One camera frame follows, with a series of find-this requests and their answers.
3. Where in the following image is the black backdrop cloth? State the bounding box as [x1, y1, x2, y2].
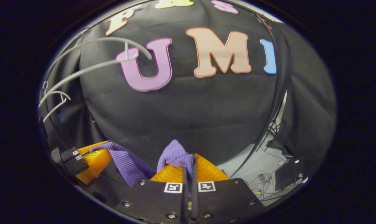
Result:
[40, 0, 336, 175]

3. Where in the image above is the purple ribbed shirt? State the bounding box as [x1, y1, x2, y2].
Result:
[90, 139, 197, 199]

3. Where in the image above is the tangle of cables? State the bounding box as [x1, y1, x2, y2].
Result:
[247, 174, 288, 199]

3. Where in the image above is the white wire hanger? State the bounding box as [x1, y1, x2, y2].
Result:
[38, 80, 72, 122]

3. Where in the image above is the black tripod stand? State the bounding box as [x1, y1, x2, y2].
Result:
[264, 118, 283, 147]

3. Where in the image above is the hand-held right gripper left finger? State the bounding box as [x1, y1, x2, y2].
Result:
[115, 165, 189, 224]

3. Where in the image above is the white hanger with taped hook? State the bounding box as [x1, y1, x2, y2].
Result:
[46, 37, 152, 97]

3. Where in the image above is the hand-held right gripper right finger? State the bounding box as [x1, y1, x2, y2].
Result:
[191, 153, 264, 224]

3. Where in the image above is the black box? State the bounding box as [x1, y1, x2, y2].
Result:
[275, 157, 304, 191]

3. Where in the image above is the black clothes rail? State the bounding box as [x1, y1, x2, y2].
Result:
[42, 0, 285, 178]

